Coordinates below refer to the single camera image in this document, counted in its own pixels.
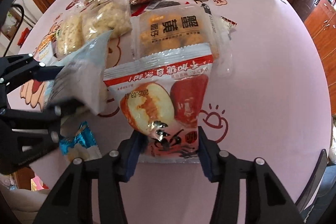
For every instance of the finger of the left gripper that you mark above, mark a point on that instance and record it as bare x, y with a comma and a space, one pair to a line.
30, 121
19, 69

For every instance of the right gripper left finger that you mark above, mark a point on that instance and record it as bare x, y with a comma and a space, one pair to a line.
70, 200

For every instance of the blue white snack packet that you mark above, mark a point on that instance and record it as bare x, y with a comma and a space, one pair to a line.
82, 145

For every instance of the grey silver snack packet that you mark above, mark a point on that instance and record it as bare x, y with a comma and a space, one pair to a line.
81, 76

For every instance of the red date snack packet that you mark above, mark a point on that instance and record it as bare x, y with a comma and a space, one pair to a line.
161, 96

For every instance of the orange white snack packet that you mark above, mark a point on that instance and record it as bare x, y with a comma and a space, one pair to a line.
45, 52

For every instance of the clear oat crisp packet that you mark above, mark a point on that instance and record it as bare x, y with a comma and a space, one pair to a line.
100, 16

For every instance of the orange egg yolk snack packet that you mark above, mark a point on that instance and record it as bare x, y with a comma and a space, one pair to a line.
173, 27

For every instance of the dark nut bar packet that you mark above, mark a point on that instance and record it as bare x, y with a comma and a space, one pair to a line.
144, 5

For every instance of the orange wooden cabinet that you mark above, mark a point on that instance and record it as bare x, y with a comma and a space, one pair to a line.
318, 17

